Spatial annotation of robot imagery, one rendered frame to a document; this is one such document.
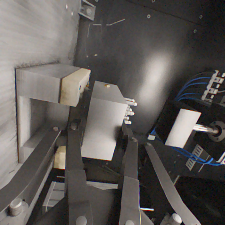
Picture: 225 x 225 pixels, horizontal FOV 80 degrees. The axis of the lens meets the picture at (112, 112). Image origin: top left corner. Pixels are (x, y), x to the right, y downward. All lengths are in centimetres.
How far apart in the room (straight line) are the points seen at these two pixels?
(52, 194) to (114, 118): 30
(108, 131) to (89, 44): 34
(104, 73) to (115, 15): 17
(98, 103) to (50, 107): 12
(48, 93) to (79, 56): 33
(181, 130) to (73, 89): 23
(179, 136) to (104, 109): 19
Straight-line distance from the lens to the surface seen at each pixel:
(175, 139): 32
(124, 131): 18
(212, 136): 41
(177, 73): 55
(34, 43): 21
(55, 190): 43
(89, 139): 20
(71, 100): 16
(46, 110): 27
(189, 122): 31
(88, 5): 49
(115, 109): 18
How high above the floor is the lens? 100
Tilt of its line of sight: 9 degrees up
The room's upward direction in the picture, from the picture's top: 101 degrees clockwise
